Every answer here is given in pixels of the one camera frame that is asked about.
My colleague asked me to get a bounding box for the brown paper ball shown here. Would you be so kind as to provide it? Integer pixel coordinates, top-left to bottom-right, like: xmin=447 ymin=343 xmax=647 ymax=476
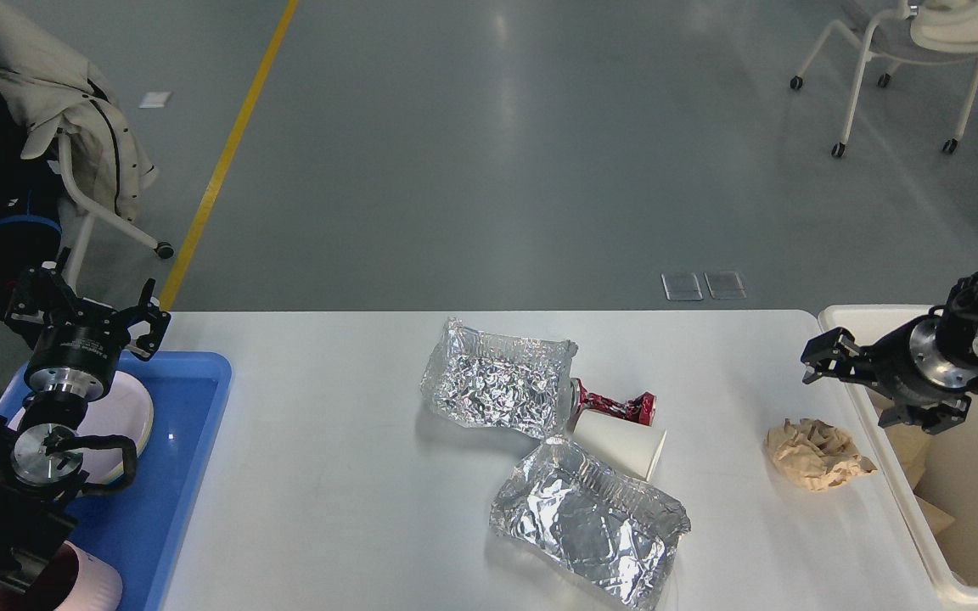
xmin=764 ymin=418 xmax=877 ymax=492

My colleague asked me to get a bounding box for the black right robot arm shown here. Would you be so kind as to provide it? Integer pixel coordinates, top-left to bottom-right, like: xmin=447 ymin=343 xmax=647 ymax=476
xmin=801 ymin=272 xmax=978 ymax=434

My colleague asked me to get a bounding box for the blue plastic tray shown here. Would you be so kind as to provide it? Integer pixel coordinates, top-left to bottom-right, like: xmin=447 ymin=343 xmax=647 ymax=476
xmin=0 ymin=350 xmax=232 ymax=611

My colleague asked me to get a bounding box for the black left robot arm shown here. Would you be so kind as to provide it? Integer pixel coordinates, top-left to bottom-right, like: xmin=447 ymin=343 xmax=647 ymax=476
xmin=0 ymin=249 xmax=171 ymax=594

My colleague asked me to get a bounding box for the pink plate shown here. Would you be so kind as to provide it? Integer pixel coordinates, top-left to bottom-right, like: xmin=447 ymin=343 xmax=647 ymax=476
xmin=8 ymin=372 xmax=153 ymax=485

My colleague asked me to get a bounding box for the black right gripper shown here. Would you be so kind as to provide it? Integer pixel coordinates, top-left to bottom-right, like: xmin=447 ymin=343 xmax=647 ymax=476
xmin=801 ymin=318 xmax=974 ymax=434

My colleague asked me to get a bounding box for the white chair on casters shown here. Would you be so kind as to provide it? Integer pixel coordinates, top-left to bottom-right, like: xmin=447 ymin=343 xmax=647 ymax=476
xmin=789 ymin=1 xmax=978 ymax=159

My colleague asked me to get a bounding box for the white chair with jacket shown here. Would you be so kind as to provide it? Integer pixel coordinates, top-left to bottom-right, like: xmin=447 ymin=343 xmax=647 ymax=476
xmin=56 ymin=132 xmax=174 ymax=289

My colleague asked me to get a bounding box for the beige jacket on chair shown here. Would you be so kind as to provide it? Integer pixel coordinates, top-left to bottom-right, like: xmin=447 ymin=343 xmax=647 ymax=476
xmin=0 ymin=1 xmax=159 ymax=223

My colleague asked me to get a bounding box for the pink ribbed mug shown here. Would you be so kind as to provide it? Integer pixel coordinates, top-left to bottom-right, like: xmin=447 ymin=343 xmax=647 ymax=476
xmin=0 ymin=541 xmax=124 ymax=610

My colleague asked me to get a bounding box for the foil tray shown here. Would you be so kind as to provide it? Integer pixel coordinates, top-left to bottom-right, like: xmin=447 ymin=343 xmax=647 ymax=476
xmin=420 ymin=317 xmax=578 ymax=440
xmin=489 ymin=436 xmax=692 ymax=610

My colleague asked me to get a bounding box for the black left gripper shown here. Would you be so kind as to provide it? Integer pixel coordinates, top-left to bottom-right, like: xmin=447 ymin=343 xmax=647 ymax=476
xmin=5 ymin=247 xmax=171 ymax=401

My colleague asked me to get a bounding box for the white paper cup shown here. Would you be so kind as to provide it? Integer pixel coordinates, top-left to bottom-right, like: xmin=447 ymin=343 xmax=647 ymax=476
xmin=571 ymin=410 xmax=667 ymax=482

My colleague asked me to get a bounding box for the white plastic bin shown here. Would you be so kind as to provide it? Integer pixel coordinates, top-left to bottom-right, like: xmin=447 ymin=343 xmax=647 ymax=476
xmin=845 ymin=385 xmax=978 ymax=606

